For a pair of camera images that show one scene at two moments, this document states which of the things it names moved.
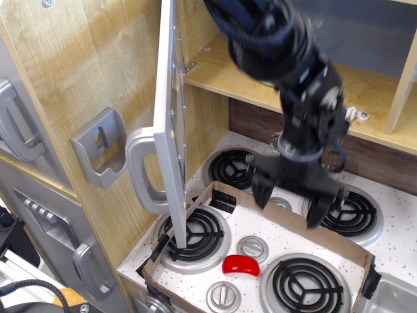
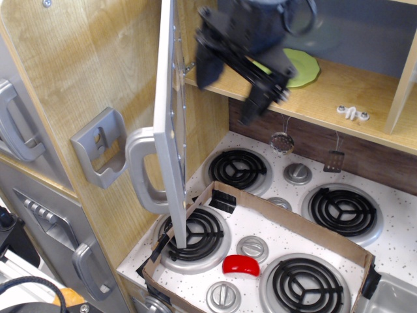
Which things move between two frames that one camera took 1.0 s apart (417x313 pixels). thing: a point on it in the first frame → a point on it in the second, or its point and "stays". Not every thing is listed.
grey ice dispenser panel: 53,223 stays
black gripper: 307,177 → 269,68
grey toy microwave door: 170,128 stays
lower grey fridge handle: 89,272 stays
